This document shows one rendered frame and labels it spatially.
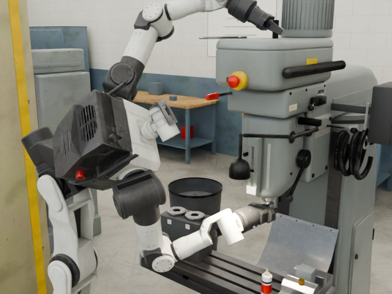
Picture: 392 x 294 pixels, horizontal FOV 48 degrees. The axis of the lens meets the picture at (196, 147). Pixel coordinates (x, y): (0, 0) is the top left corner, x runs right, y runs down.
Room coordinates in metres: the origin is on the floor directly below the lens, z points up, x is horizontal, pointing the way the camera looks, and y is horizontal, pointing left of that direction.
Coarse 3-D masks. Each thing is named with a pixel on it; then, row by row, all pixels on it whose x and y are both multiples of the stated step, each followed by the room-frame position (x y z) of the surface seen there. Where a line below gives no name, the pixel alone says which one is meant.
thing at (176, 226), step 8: (176, 208) 1.94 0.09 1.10; (184, 208) 1.94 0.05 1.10; (160, 216) 1.90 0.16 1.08; (168, 216) 1.88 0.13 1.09; (176, 216) 1.88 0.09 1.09; (184, 216) 1.88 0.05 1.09; (192, 216) 1.85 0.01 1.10; (200, 216) 1.85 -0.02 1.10; (208, 216) 1.88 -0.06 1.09; (168, 224) 1.87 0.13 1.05; (176, 224) 1.85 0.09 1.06; (184, 224) 1.83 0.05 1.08; (192, 224) 1.80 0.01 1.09; (200, 224) 1.80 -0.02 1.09; (168, 232) 1.87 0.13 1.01; (176, 232) 1.85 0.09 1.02; (184, 232) 1.83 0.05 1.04; (192, 232) 1.80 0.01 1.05; (208, 248) 1.86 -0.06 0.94; (192, 256) 1.80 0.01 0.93; (200, 256) 1.79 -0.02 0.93
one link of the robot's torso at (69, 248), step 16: (48, 176) 1.52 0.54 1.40; (48, 192) 1.51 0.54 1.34; (80, 192) 1.64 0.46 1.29; (48, 208) 1.53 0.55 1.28; (64, 208) 1.49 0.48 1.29; (80, 208) 1.61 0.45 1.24; (64, 224) 1.50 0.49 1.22; (80, 224) 1.62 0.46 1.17; (64, 240) 1.53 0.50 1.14; (80, 240) 1.59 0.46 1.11; (64, 256) 1.52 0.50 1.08; (80, 256) 1.53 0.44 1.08; (96, 256) 1.61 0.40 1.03; (80, 272) 1.51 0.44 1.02
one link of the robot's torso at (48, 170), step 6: (42, 168) 1.56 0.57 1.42; (48, 168) 1.55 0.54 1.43; (54, 168) 1.55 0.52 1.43; (42, 174) 1.56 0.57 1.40; (48, 174) 1.54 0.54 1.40; (54, 174) 1.54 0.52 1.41; (60, 180) 1.53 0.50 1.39; (60, 186) 1.53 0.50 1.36; (66, 186) 1.54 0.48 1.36; (66, 192) 1.54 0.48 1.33
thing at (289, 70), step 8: (312, 64) 1.50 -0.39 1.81; (320, 64) 1.54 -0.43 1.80; (328, 64) 1.58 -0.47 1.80; (336, 64) 1.63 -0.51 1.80; (344, 64) 1.69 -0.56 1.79; (288, 72) 1.36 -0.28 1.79; (296, 72) 1.38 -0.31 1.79; (304, 72) 1.43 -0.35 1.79; (312, 72) 1.48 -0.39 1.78; (320, 72) 1.54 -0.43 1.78
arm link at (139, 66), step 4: (124, 56) 1.62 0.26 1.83; (128, 56) 1.61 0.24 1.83; (124, 60) 1.61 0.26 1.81; (128, 60) 1.60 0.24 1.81; (132, 60) 1.60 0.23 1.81; (136, 60) 1.61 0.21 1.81; (132, 64) 1.60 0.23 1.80; (136, 64) 1.60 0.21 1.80; (140, 64) 1.61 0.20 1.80; (136, 68) 1.60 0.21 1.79; (140, 68) 1.61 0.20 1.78; (136, 72) 1.60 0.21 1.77; (140, 72) 1.61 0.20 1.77; (136, 76) 1.60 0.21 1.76; (140, 76) 1.62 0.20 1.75; (136, 80) 1.60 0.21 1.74; (136, 84) 1.62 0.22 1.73; (132, 88) 1.56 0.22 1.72; (132, 92) 1.59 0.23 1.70
